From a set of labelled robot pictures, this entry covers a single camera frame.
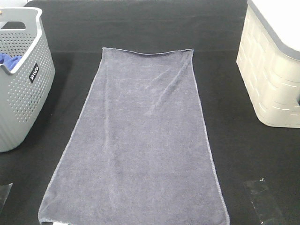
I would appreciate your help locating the grey towel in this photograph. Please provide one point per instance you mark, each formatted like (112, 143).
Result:
(139, 153)

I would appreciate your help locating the blue towel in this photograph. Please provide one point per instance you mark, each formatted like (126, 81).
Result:
(8, 61)

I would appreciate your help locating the black table mat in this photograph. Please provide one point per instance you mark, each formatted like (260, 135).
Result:
(242, 147)

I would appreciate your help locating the grey perforated laundry basket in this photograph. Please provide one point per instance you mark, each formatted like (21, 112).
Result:
(23, 89)

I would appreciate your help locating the cream woven storage basket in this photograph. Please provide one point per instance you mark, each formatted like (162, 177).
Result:
(269, 60)

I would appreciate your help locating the clear tape strip right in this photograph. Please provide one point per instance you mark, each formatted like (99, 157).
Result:
(264, 203)

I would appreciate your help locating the clear tape strip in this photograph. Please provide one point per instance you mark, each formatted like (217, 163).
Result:
(264, 203)
(4, 192)

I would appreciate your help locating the clear tape strip left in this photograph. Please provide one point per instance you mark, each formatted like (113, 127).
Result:
(4, 192)

